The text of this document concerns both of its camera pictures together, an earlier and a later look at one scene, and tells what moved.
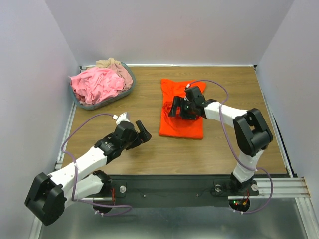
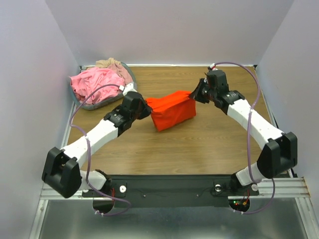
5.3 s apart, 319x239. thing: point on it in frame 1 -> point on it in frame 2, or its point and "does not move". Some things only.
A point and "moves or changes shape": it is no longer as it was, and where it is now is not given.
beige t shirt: (120, 69) does not move
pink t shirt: (94, 84) does not move
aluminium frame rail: (282, 187) does not move
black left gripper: (144, 135) -> (147, 109)
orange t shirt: (175, 127) moves or changes shape
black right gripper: (181, 107) -> (200, 91)
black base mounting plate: (174, 191) does not move
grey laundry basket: (95, 105) does not move
